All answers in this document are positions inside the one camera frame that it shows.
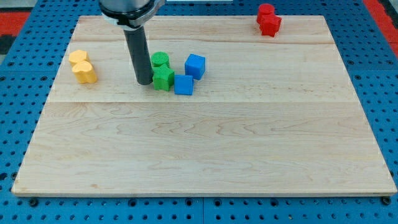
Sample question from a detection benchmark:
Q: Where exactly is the blue front cube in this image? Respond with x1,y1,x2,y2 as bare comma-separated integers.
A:
174,75,194,95

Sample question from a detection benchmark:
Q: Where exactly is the blue cube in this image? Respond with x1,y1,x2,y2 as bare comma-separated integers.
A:
174,75,194,95
185,54,206,80

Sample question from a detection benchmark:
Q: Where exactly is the blue rear cube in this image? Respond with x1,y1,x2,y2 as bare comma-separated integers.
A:
185,54,206,80

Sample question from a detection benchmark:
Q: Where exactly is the green star block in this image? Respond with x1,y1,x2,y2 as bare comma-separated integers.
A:
152,64,175,91

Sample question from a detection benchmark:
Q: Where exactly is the green cylinder block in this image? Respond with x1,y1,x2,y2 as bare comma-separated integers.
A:
150,52,170,68

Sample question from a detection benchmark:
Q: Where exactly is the wooden board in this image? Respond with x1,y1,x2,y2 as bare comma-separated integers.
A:
12,16,397,197

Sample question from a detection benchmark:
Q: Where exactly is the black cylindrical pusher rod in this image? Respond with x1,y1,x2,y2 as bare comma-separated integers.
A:
124,26,154,85

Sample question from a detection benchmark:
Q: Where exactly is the red star block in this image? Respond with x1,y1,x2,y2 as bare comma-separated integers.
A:
259,14,282,37

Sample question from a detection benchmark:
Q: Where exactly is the red cylinder block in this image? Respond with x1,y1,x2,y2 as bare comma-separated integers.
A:
256,3,275,24

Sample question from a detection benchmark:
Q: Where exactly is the yellow heart block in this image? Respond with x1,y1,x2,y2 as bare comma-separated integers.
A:
72,60,97,84

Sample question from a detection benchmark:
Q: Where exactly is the yellow rear block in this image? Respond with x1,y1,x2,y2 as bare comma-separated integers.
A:
68,50,90,67

